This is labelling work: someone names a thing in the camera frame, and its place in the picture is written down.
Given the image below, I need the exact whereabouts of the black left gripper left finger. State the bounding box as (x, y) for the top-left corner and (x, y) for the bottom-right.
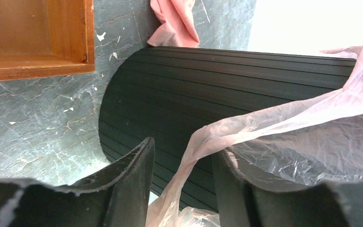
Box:
(0, 137), (155, 227)

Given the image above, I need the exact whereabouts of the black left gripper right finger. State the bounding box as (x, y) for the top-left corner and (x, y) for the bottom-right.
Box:
(212, 150), (363, 227)

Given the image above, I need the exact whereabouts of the black trash bin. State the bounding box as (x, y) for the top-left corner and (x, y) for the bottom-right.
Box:
(98, 47), (355, 194)

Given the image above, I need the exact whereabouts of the pink plastic trash bag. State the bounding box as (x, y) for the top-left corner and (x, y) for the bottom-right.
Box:
(146, 46), (363, 227)

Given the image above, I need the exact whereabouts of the salmon pink cloth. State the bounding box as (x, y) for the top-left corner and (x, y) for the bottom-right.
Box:
(147, 0), (200, 48)

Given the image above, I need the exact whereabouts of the orange compartment tray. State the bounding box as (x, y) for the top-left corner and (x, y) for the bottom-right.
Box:
(0, 0), (95, 81)

